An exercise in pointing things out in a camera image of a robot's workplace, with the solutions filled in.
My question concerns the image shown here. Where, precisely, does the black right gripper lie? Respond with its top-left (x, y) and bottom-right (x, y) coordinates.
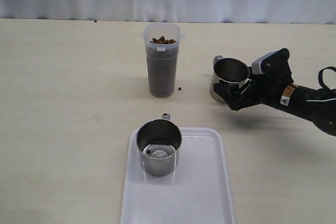
top-left (213, 48), bottom-right (293, 111)

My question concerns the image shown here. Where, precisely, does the steel mug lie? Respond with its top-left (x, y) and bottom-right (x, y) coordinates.
top-left (135, 113), bottom-right (182, 177)
top-left (209, 56), bottom-right (250, 104)

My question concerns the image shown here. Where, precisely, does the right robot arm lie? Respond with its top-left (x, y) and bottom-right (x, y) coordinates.
top-left (212, 48), bottom-right (335, 136)

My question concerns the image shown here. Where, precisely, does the clear plastic tall container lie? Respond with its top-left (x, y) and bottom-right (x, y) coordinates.
top-left (143, 23), bottom-right (182, 98)

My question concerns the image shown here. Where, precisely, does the white plastic tray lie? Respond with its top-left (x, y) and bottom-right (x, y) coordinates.
top-left (120, 127), bottom-right (236, 224)

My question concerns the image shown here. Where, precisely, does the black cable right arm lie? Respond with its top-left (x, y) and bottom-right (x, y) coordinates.
top-left (318, 67), bottom-right (336, 92)

